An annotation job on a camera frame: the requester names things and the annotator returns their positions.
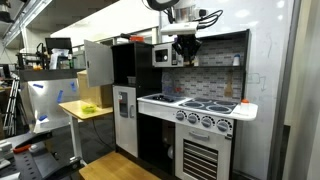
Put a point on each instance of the toy oven door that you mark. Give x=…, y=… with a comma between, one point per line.
x=201, y=155

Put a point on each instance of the orange capped clear bottle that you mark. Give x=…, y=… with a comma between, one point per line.
x=245, y=106

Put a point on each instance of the stove knob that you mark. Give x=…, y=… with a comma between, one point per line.
x=224, y=125
x=193, y=118
x=207, y=121
x=180, y=115

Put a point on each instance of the whiteboard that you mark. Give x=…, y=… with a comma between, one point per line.
x=269, y=23

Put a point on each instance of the white toy fridge door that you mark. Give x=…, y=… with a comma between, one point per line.
x=125, y=116

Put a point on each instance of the blue capped white bottle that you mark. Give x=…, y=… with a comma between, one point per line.
x=236, y=60

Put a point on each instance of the open grey cabinet door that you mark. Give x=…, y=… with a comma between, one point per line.
x=99, y=64

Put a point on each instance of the toy sink faucet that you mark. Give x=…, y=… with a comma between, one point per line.
x=168, y=85

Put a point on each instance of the wooden platform board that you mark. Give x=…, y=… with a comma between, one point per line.
x=114, y=166

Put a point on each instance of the black perforated cart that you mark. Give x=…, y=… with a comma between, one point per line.
x=37, y=163

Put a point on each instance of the cardboard box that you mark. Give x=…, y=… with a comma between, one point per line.
x=98, y=95

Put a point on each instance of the toy kitchen play set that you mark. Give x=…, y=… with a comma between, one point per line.
x=198, y=89

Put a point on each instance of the silver panel with blue tape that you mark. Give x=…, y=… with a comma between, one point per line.
x=42, y=91

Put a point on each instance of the orange pot on top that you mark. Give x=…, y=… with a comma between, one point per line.
x=132, y=37

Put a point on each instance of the green plastic bowl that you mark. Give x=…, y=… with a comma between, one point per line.
x=88, y=108

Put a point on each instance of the small white shaker bottle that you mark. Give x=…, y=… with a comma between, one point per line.
x=196, y=61

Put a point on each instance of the toy microwave oven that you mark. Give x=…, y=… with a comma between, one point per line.
x=164, y=55

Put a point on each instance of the black computer monitor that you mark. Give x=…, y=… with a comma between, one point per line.
x=58, y=43

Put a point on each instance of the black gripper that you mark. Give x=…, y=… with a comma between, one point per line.
x=187, y=44

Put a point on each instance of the wooden spatula hanging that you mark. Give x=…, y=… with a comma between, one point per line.
x=228, y=92

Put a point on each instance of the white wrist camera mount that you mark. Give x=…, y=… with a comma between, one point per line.
x=180, y=29

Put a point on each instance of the black toy sink basin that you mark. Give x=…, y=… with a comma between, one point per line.
x=162, y=98

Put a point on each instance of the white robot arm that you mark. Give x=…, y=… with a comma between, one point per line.
x=183, y=22

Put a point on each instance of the wooden side table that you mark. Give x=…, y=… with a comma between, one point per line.
x=77, y=111

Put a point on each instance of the orange handled tool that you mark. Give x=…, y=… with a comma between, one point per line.
x=21, y=149

